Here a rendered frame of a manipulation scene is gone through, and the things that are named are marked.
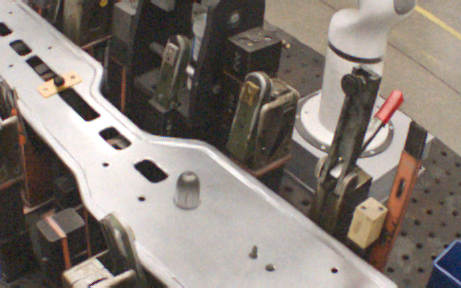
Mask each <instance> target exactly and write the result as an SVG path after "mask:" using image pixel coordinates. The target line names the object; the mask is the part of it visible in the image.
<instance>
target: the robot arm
mask: <svg viewBox="0 0 461 288"><path fill-rule="evenodd" d="M357 1H358V2H359V9H354V8H349V9H342V10H341V11H338V12H336V14H335V15H334V16H333V17H332V20H331V23H330V26H329V33H328V39H327V41H328V44H327V50H326V61H325V67H324V78H323V84H322V90H321V95H319V96H316V97H312V98H311V99H309V100H308V101H307V102H306V103H305V104H304V105H303V107H302V109H301V120H302V124H303V127H304V128H305V130H306V131H307V133H308V134H309V135H310V136H311V137H313V139H314V140H316V141H317V142H319V143H321V144H323V145H325V146H327V147H330V146H331V143H332V140H333V137H334V131H335V128H336V125H337V122H338V119H339V116H340V113H341V110H342V104H343V100H344V97H345V94H344V93H343V91H342V88H341V78H342V76H343V75H345V74H347V73H348V74H351V72H352V69H353V66H354V65H356V66H358V65H359V64H364V65H366V66H367V67H368V68H370V69H371V70H373V71H374V72H376V73H377V74H379V75H381V76H382V73H383V65H384V61H385V59H384V57H385V53H386V50H385V49H386V45H387V43H386V42H387V39H388V35H389V33H390V31H391V30H392V28H394V27H395V25H397V23H399V22H401V21H402V20H404V19H405V18H406V17H407V18H408V16H409V15H411V14H412V12H413V11H414V9H415V6H416V2H417V0H357ZM379 92H380V88H379V91H378V94H377V100H376V102H375V104H374V110H373V113H372V116H371V118H370V122H371V121H372V120H373V119H374V115H375V113H376V112H377V111H378V110H379V108H377V105H378V97H379ZM387 135H388V124H387V125H386V126H385V127H382V130H380V131H379V132H378V133H377V136H376V137H375V138H374V139H373V140H372V141H371V144H370V145H369V146H368V147H367V148H366V149H365V150H364V152H365V151H370V150H372V149H375V148H377V147H378V146H380V145H381V144H382V143H383V142H384V140H385V139H386V138H387Z"/></svg>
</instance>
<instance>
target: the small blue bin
mask: <svg viewBox="0 0 461 288"><path fill-rule="evenodd" d="M433 267H434V268H433V270H432V272H431V275H430V277H429V280H428V282H427V284H426V288H461V241H460V240H456V241H454V242H453V243H452V244H451V245H450V246H449V247H448V248H447V249H446V250H445V251H444V252H443V253H442V254H441V255H440V256H439V257H438V258H437V259H436V260H435V261H434V263H433Z"/></svg>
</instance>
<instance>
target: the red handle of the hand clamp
mask: <svg viewBox="0 0 461 288"><path fill-rule="evenodd" d="M403 96H404V94H403V93H402V92H401V91H399V90H397V91H396V90H393V91H392V92H391V95H389V96H388V97H387V99H386V101H385V102H384V104H383V105H382V106H380V107H379V110H378V111H377V112H376V113H375V115H374V119H373V120H372V121H371V122H370V124H369V126H368V129H367V132H366V134H365V137H364V143H363V146H362V148H361V151H360V154H359V157H360V156H361V155H362V154H363V153H364V150H365V149H366V148H367V147H368V146H369V145H370V144H371V141H372V140H373V139H374V138H375V137H376V136H377V133H378V132H379V131H380V130H382V127H385V126H386V125H387V123H388V122H389V121H390V119H391V117H392V116H393V115H395V113H396V111H397V110H398V108H399V107H400V106H401V105H402V104H401V103H403V102H404V101H405V100H404V98H403ZM359 157H358V158H359ZM344 163H345V160H344V159H341V160H340V161H339V162H338V163H337V164H336V165H335V166H334V167H332V169H331V170H330V176H331V178H332V179H333V180H335V181H336V182H338V180H339V177H340V174H341V171H342V168H343V165H344Z"/></svg>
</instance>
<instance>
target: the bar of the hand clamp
mask: <svg viewBox="0 0 461 288"><path fill-rule="evenodd" d="M381 81H382V77H381V75H379V74H377V73H376V72H374V71H373V70H371V69H370V68H368V67H367V66H366V65H364V64H359V65H358V66H356V65H354V66H353V69H352V72H351V74H348V73H347V74H345V75H343V76H342V78H341V88H342V91H343V93H344V94H345V97H344V100H343V104H342V110H341V113H340V116H339V119H338V122H337V125H336V128H335V131H334V137H333V140H332V143H331V146H330V149H329V152H328V156H327V159H326V162H325V165H324V168H323V171H322V174H321V177H320V181H321V182H322V183H326V182H327V181H329V180H332V178H331V176H330V170H331V169H332V167H334V166H335V165H336V164H337V163H338V161H339V158H340V157H341V158H342V159H344V160H345V163H344V165H343V168H342V171H341V174H340V177H339V180H338V183H337V186H336V189H335V193H336V195H339V189H340V185H341V182H342V181H343V179H344V178H345V177H346V176H347V175H349V174H350V173H352V172H354V168H355V165H356V163H357V160H358V157H359V154H360V151H361V148H362V146H363V143H364V137H365V134H366V132H367V129H368V126H369V124H370V118H371V116H372V113H373V110H374V104H375V102H376V100H377V94H378V91H379V88H380V84H381Z"/></svg>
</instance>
